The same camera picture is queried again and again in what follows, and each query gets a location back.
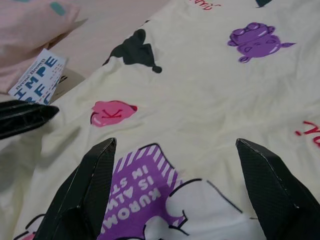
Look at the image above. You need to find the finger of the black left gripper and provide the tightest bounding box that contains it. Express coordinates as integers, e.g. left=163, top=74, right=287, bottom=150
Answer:
left=0, top=99, right=60, bottom=141

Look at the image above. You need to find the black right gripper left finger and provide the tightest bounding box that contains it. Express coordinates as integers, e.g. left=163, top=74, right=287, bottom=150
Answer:
left=32, top=137, right=117, bottom=240

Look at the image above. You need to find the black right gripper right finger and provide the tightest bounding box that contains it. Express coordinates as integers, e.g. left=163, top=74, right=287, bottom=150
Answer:
left=236, top=138, right=320, bottom=240

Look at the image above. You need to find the white book blue lettering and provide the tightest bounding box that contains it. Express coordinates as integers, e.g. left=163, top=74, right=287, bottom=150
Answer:
left=7, top=48, right=69, bottom=105

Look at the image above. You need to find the pink patterned pillow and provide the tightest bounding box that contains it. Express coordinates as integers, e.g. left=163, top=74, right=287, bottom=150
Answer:
left=0, top=0, right=82, bottom=95

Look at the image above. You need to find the cream cartoon print blanket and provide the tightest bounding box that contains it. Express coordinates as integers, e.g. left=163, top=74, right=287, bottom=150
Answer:
left=0, top=0, right=320, bottom=240

